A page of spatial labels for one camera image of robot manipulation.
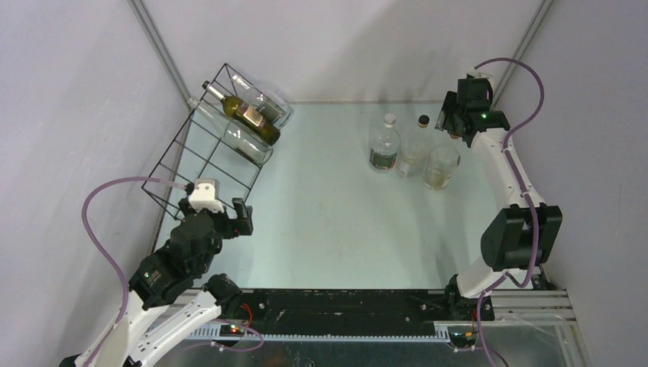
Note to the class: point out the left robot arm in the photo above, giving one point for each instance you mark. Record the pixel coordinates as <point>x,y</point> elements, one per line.
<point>161,278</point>

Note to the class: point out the white toothed cable duct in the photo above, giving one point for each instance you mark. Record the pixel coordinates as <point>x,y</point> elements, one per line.
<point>218,332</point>

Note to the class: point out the green wine bottle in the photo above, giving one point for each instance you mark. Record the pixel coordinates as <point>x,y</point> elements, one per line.
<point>238,109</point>

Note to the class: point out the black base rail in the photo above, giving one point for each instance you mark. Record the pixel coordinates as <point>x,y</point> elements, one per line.
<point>355,312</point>

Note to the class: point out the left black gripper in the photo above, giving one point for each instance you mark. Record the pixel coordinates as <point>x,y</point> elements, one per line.
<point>242,225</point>

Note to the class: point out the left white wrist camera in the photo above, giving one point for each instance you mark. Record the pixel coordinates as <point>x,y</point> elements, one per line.
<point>205,196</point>

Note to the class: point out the black wire wine rack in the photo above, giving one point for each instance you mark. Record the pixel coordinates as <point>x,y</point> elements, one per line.
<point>197,152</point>

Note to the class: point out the clear bottle black cap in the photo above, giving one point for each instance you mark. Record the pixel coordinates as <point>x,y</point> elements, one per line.
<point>441,163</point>

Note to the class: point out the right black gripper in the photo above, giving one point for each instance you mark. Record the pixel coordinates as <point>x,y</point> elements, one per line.
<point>445,121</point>

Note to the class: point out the clear bottle white cap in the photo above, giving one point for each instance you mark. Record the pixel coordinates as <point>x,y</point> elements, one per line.
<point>384,145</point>

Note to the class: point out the clear bottle dark green label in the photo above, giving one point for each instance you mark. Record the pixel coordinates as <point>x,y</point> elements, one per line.
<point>265,101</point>

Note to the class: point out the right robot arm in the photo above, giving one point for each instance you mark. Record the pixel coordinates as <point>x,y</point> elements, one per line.
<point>522,234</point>

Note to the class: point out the clear bottle copper cap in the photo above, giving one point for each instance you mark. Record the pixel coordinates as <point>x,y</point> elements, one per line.
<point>415,145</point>

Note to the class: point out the tall clear bottle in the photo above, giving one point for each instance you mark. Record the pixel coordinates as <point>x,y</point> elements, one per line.
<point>233,133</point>

